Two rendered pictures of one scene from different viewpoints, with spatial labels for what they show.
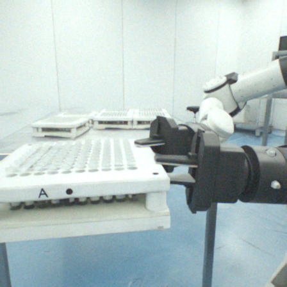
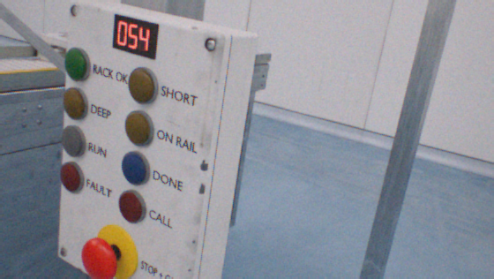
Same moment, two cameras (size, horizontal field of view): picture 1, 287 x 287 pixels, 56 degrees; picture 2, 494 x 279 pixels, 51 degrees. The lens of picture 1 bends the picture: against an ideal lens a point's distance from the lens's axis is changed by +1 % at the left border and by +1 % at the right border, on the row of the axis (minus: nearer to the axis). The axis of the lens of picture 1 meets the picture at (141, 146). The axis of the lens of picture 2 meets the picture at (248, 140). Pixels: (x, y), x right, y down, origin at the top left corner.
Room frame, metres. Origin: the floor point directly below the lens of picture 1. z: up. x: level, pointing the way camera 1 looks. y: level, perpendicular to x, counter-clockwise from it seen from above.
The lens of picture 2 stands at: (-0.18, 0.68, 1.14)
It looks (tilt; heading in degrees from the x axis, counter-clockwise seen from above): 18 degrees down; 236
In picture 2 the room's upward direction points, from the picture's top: 9 degrees clockwise
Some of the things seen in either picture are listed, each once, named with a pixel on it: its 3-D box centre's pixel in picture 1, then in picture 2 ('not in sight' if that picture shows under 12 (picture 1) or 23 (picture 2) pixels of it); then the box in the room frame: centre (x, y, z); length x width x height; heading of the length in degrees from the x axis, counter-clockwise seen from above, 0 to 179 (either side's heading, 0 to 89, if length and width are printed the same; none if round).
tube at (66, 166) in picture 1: (68, 191); not in sight; (0.34, 0.10, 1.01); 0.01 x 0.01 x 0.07
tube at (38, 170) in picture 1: (41, 193); not in sight; (0.33, 0.13, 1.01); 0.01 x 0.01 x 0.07
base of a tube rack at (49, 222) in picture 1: (82, 189); not in sight; (0.42, 0.10, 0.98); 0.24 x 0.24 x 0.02; 7
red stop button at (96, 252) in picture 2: not in sight; (111, 253); (-0.32, 0.28, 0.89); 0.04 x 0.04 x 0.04; 25
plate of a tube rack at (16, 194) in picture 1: (80, 161); not in sight; (0.42, 0.10, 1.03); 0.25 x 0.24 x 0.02; 7
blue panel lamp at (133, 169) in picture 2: not in sight; (133, 169); (-0.33, 0.29, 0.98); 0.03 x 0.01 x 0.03; 115
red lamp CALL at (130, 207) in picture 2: not in sight; (130, 207); (-0.33, 0.29, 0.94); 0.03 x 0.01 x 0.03; 115
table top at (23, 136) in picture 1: (109, 125); not in sight; (1.88, 0.23, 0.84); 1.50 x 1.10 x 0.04; 6
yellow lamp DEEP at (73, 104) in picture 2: not in sight; (73, 103); (-0.29, 0.22, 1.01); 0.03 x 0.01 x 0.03; 115
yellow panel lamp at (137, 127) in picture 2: not in sight; (137, 128); (-0.33, 0.29, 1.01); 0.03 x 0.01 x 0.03; 115
